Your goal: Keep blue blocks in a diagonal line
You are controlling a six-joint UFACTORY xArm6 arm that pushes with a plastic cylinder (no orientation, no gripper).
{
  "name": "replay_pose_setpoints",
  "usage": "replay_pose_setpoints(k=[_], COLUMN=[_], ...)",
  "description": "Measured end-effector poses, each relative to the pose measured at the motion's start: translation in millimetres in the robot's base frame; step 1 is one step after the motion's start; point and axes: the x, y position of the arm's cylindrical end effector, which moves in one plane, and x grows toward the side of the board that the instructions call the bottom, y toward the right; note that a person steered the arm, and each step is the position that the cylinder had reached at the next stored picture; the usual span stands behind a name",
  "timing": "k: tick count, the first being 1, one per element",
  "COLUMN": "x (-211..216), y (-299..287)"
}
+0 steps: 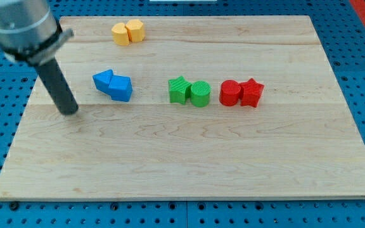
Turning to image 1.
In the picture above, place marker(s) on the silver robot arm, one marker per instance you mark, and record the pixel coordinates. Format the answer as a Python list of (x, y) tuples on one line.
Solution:
[(29, 32)]

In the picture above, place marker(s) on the light wooden board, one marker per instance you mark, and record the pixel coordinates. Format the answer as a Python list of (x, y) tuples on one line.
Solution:
[(299, 143)]

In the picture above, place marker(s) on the green star block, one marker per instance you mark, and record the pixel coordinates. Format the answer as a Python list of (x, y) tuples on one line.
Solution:
[(179, 90)]

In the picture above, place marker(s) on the green cylinder block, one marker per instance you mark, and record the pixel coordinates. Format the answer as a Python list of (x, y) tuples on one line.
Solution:
[(200, 93)]

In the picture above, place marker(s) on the red cylinder block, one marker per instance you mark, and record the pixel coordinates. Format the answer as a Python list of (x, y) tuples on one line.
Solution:
[(230, 91)]

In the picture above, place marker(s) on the blue cube block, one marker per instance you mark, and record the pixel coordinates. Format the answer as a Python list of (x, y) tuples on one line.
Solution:
[(120, 88)]

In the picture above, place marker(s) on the red star block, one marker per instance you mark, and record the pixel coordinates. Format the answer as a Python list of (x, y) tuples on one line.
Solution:
[(251, 92)]

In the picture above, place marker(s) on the blue triangular block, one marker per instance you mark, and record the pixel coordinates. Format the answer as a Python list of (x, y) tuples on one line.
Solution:
[(102, 80)]

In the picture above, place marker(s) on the yellow hexagon block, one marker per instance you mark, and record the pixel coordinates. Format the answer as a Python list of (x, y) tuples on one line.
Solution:
[(136, 31)]

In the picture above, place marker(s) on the yellow half-round block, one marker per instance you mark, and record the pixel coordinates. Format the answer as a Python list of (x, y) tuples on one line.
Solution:
[(120, 34)]

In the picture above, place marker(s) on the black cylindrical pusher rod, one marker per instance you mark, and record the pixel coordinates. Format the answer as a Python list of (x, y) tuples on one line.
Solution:
[(57, 87)]

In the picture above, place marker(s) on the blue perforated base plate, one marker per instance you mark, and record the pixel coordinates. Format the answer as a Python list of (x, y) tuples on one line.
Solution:
[(340, 26)]

